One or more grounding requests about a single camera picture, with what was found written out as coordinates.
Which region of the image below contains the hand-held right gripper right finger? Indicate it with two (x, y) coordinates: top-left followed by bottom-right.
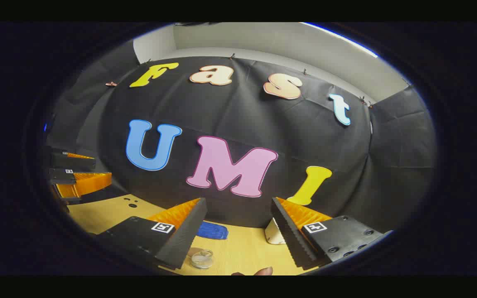
(270, 197), (393, 270)

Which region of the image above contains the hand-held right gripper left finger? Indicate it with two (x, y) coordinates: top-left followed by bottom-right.
(97, 197), (208, 270)

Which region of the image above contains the clear plastic water bottle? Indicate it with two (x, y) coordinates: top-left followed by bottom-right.
(190, 249), (214, 270)

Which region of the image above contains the white toaster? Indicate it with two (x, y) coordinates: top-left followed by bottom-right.
(264, 217), (287, 245)

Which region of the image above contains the blue towel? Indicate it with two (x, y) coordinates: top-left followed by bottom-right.
(197, 221), (229, 240)

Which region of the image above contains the black backdrop cloth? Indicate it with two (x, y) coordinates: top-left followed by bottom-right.
(46, 39), (437, 232)

